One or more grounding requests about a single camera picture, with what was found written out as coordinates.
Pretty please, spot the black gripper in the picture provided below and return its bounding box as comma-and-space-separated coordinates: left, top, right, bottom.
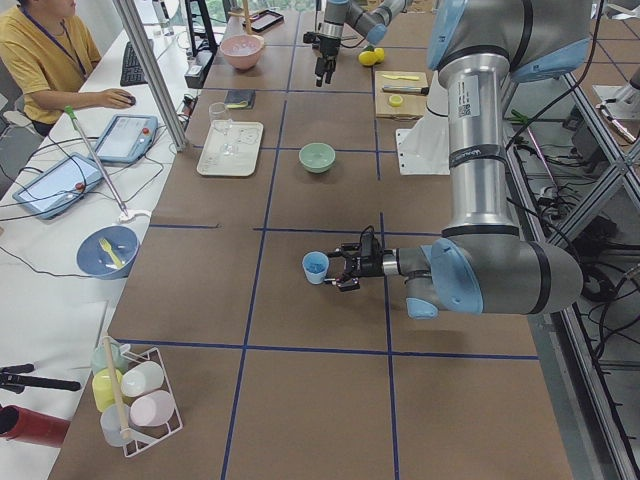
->
323, 225, 395, 292
303, 31, 341, 87

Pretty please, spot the light blue plastic cup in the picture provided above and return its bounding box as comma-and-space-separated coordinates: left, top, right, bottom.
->
302, 251, 329, 285

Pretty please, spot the mint green bowl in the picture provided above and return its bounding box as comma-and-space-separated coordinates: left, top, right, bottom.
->
299, 142, 336, 174

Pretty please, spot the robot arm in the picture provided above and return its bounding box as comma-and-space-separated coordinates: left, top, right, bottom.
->
334, 1, 592, 319
304, 1, 442, 87

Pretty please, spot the pink bowl of ice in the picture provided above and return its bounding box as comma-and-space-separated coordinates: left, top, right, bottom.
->
219, 34, 265, 71

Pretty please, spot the blue bowl with fork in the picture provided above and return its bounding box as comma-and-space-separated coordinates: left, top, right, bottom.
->
76, 225, 139, 280

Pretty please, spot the yellow lemon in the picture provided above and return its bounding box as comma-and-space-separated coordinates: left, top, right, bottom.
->
358, 50, 378, 67
373, 47, 385, 63

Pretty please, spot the lemon half slice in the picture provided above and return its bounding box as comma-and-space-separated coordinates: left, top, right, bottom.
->
388, 94, 404, 107

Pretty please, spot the wooden cutting board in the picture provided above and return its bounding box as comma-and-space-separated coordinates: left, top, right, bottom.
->
374, 71, 429, 119

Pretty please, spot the grey folded cloth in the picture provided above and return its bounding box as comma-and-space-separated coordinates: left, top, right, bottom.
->
224, 89, 256, 109

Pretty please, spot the clear wine glass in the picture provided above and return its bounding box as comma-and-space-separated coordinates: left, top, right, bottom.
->
208, 102, 237, 157

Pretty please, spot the white bear serving tray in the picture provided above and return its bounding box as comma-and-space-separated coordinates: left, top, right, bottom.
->
196, 120, 264, 177

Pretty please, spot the black keyboard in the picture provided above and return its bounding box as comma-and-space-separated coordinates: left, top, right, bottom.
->
120, 42, 147, 87

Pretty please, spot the blue teach pendant tablet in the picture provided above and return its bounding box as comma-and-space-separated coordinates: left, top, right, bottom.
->
95, 114, 159, 164

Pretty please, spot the white plastic cup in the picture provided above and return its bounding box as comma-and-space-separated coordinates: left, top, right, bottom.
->
121, 361, 164, 398

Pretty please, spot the pale pink plastic cup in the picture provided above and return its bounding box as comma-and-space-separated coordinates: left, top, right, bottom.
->
130, 390, 175, 427

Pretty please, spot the pale green plastic cup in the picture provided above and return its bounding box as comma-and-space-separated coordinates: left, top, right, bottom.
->
91, 339, 130, 374

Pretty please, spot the yellow plastic cup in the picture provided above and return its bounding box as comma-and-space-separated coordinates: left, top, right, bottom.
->
91, 368, 115, 412

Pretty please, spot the person in yellow shirt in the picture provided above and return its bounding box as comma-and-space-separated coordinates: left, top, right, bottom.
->
1, 0, 132, 136

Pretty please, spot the clear translucent cup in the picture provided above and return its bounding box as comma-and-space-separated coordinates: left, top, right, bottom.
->
100, 404, 132, 447

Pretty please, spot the red bottle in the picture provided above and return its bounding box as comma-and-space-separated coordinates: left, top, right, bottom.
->
1, 405, 70, 448

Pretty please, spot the steel handled knife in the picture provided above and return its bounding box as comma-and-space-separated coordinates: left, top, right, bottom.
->
382, 85, 430, 96

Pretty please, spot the aluminium frame post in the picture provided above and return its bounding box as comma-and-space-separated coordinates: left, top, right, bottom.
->
113, 0, 187, 152

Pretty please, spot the white wire cup rack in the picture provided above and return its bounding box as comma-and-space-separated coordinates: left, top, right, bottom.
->
91, 336, 183, 458

